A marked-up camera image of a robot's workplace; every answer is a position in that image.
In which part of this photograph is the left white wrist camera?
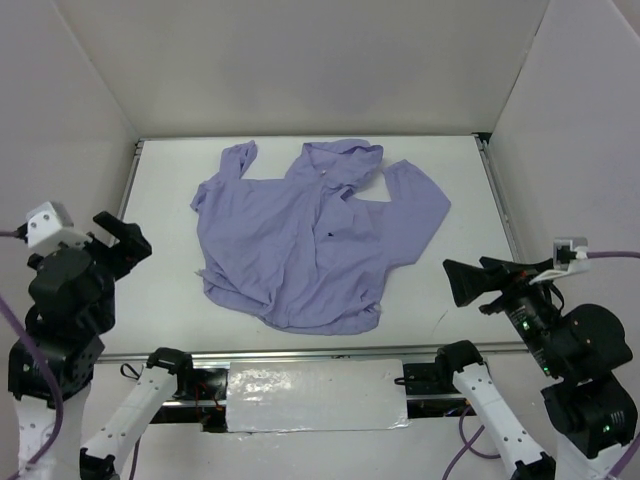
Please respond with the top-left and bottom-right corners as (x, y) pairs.
(25, 201), (91, 256)

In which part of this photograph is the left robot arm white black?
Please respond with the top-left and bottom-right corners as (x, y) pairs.
(1, 204), (196, 479)

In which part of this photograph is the lavender zip-up jacket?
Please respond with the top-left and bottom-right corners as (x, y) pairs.
(191, 139), (451, 336)

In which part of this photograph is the silver foil tape panel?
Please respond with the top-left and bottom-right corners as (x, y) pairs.
(226, 359), (409, 433)

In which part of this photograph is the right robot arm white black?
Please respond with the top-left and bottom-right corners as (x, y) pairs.
(434, 246), (639, 479)

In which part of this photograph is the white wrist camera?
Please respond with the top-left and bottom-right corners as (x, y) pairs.
(25, 201), (91, 256)
(530, 237), (591, 284)

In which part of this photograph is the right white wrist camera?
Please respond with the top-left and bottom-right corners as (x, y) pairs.
(530, 237), (591, 284)

